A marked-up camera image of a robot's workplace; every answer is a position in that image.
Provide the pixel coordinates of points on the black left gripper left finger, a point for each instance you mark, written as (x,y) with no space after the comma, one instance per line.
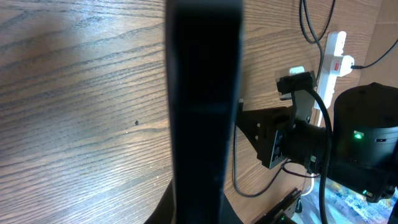
(164,211)

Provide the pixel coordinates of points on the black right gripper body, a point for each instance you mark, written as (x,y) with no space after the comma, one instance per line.
(270,133)

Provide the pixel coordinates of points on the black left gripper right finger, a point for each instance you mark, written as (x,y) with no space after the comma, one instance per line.
(227,214)

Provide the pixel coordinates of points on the blue Galaxy smartphone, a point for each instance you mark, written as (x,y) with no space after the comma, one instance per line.
(203,49)

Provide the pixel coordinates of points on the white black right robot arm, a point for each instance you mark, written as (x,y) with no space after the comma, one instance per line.
(363,154)

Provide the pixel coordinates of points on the white charger plug adapter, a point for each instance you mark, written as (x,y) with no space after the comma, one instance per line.
(341,65)

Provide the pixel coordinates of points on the white power strip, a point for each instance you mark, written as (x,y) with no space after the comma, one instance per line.
(326,84)

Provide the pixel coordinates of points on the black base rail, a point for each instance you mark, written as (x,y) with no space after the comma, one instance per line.
(283,212)

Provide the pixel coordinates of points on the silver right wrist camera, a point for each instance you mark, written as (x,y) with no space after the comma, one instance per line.
(294,79)

